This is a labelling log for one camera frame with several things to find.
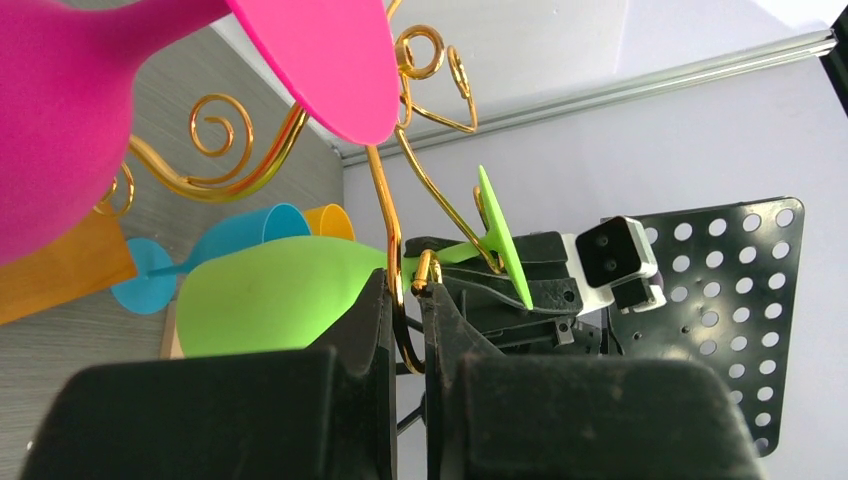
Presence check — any blue plastic wine glass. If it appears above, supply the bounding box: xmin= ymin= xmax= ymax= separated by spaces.
xmin=111 ymin=203 xmax=311 ymax=315

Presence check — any small wooden block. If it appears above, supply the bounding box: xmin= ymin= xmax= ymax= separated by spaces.
xmin=159 ymin=301 xmax=184 ymax=360

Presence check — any pink plastic wine glass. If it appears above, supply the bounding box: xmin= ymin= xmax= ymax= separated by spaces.
xmin=0 ymin=0 xmax=403 ymax=266

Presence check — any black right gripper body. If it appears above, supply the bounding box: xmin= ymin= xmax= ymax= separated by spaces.
xmin=465 ymin=311 xmax=609 ymax=356

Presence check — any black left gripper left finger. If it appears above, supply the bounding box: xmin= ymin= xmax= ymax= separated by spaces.
xmin=21 ymin=269 xmax=397 ymax=479

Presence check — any yellow plastic wine glass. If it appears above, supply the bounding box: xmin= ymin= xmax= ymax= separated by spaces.
xmin=302 ymin=204 xmax=356 ymax=241

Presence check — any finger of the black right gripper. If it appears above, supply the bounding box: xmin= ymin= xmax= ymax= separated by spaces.
xmin=404 ymin=231 xmax=571 ymax=280
xmin=444 ymin=268 xmax=583 ymax=332

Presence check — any green plastic wine glass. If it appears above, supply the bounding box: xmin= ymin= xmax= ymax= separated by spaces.
xmin=176 ymin=165 xmax=535 ymax=359

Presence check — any gold rack with wooden base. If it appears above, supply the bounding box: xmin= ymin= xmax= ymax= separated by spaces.
xmin=0 ymin=0 xmax=505 ymax=376

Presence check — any black music stand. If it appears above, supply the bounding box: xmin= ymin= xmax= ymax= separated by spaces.
xmin=605 ymin=14 xmax=847 ymax=457

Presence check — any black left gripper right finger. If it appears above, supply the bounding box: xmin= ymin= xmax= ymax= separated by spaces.
xmin=420 ymin=283 xmax=762 ymax=479

